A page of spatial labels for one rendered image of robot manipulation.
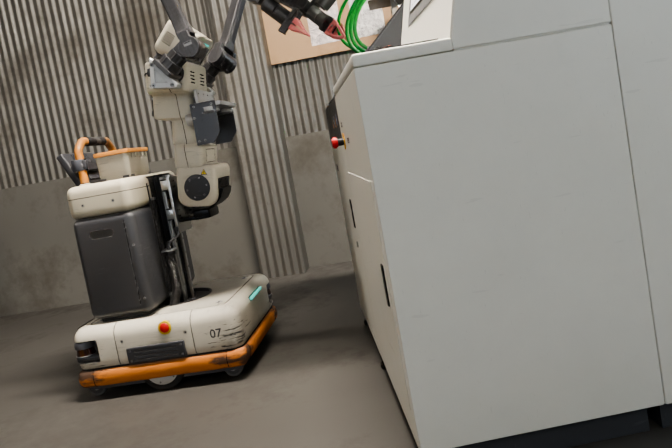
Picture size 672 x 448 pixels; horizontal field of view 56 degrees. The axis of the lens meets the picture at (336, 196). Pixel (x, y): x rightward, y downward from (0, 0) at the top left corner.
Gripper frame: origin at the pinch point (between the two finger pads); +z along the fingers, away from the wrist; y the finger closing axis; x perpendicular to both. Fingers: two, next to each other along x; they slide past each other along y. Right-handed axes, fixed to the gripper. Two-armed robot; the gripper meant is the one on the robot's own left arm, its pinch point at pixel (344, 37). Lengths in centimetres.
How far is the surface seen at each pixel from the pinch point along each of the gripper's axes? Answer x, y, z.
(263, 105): 74, 120, -95
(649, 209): -15, -57, 126
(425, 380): 43, -79, 116
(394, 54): -10, -91, 68
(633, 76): -36, -63, 105
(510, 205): 2, -74, 105
